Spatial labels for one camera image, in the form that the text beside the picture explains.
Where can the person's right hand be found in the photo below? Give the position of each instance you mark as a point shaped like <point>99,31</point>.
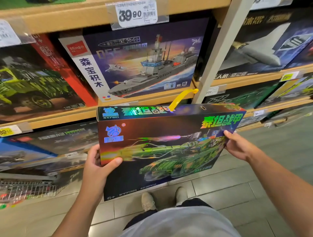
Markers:
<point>239,146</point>

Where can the person's left hand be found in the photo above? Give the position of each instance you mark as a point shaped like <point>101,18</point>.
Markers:
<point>98,173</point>

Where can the dark aircraft carrier box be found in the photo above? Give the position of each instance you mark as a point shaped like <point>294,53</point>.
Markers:
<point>63,136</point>

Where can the holographic green tank box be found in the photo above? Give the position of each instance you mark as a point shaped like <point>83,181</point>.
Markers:
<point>166,146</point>

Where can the blue helicopter box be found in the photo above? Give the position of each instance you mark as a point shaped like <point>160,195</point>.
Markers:
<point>19,156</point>

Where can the green armoured truck box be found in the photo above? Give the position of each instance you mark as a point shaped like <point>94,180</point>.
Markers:
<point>34,83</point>

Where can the purple 055 warship box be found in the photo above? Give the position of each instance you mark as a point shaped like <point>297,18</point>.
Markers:
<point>142,61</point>

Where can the person's left forearm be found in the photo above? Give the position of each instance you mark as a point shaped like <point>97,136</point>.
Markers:
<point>78,212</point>

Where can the person's black trousers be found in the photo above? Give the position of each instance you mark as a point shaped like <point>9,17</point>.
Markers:
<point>142,218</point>

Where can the person's grey clothing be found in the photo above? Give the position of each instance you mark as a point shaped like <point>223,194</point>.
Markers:
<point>181,223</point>

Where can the wooden shelf unit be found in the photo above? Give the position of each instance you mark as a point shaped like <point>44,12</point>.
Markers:
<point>73,14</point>

